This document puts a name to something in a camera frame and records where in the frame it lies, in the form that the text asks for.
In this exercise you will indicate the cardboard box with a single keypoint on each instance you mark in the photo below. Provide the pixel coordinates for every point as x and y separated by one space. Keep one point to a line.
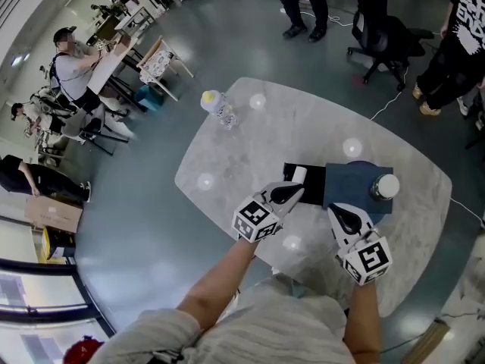
53 212

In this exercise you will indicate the black office chair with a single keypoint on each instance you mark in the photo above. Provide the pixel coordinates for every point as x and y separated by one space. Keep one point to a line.
379 36

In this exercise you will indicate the clear patterned bottle yellow cap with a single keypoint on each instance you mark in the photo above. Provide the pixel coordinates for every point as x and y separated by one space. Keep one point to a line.
223 112

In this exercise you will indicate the yellow black case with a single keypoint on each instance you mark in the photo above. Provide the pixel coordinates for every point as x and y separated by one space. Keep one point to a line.
46 245

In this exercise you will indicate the person's right forearm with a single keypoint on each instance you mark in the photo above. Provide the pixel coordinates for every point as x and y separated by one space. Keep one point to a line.
363 317

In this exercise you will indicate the black tray box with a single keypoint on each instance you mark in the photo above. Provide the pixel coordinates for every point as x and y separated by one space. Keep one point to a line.
314 188

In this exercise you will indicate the round blue tray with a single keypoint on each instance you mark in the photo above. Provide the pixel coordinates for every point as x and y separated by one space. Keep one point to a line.
360 162

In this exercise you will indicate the person's grey knit shirt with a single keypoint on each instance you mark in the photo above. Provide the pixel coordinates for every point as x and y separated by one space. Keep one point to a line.
273 332

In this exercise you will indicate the dark teal storage box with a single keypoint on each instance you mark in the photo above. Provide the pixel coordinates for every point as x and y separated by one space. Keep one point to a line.
345 188

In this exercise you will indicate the red fabric item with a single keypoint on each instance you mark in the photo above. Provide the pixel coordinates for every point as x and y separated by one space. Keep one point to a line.
81 351

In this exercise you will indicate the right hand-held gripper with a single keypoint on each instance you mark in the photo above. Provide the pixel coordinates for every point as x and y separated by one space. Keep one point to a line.
369 262

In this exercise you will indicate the black window frame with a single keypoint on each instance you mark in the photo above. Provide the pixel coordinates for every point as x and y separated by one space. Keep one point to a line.
81 290

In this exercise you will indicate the small white cylinder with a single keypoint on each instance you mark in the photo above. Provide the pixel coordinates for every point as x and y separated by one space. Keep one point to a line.
300 174

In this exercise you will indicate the wooden chair patterned cushion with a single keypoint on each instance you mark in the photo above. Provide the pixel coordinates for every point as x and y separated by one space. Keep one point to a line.
155 64

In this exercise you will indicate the wooden plank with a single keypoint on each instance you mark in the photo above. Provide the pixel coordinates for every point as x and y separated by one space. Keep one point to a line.
432 339

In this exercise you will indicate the teal bin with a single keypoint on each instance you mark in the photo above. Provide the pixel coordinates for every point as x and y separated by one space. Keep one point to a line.
149 97

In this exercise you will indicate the white table black legs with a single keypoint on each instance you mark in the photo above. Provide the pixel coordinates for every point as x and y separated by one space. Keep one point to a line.
110 66
134 21

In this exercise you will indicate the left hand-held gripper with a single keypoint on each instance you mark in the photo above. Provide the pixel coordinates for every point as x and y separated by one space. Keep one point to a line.
255 220

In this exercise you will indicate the person's left forearm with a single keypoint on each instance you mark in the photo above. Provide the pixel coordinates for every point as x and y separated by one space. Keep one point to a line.
216 283

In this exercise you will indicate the grey chair black legs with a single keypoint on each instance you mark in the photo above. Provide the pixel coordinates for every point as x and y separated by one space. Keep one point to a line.
76 125

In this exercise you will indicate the glass jar white lid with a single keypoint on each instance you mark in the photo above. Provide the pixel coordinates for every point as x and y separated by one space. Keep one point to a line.
388 186

